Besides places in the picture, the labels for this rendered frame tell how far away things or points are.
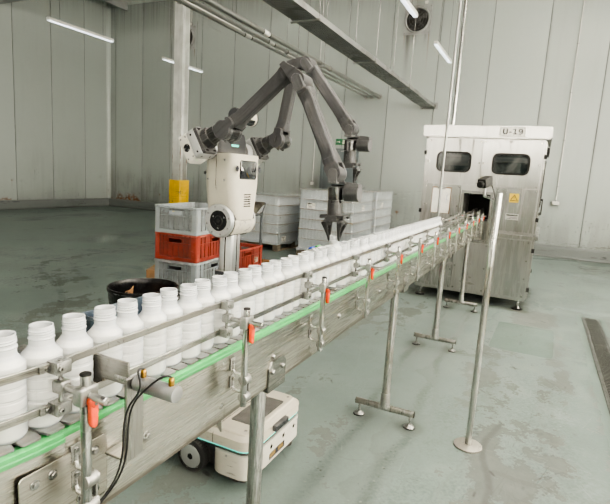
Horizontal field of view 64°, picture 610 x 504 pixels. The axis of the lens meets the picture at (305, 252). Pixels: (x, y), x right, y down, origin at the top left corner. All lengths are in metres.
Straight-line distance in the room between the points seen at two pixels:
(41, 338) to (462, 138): 5.68
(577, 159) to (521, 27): 2.99
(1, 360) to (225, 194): 1.57
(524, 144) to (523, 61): 5.93
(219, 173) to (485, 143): 4.31
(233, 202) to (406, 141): 9.93
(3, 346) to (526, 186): 5.68
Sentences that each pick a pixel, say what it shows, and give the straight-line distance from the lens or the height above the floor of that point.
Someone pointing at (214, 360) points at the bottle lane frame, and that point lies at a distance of 1.17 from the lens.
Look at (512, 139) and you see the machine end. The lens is 6.13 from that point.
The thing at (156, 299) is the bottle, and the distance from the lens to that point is 1.03.
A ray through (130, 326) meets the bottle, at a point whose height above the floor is 1.12.
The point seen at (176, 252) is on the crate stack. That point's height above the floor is 0.73.
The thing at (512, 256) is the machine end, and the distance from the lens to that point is 6.14.
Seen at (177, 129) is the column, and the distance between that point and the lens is 11.83.
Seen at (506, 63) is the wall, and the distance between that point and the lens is 11.92.
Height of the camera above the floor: 1.43
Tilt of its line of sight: 9 degrees down
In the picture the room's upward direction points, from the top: 4 degrees clockwise
